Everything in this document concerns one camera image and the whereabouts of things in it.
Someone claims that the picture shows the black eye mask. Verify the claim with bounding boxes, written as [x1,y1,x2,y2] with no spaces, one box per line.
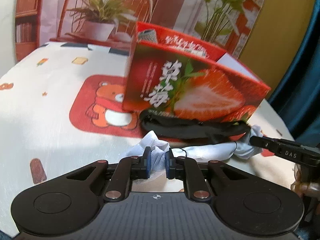
[139,110,251,144]

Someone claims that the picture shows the white cotton cloth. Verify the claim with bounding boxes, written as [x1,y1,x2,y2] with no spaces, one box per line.
[119,125,263,180]

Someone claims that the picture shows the printed living room backdrop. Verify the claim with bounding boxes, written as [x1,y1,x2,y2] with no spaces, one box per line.
[15,0,264,60]

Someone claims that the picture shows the person's right hand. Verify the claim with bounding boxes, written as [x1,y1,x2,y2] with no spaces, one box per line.
[291,164,319,229]

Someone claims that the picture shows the teal blue curtain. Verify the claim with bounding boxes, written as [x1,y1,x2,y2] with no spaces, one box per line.
[268,0,319,147]

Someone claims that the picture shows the cartoon patterned white tablecloth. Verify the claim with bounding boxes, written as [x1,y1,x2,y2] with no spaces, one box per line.
[1,42,304,239]

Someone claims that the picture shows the red strawberry cardboard box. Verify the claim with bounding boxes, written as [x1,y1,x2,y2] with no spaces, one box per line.
[123,22,270,122]

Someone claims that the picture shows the wooden panel board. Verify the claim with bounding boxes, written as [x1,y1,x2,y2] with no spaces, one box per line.
[239,0,315,89]

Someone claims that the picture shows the grey rolled cloth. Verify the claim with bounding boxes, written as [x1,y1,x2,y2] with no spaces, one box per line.
[138,29,158,43]

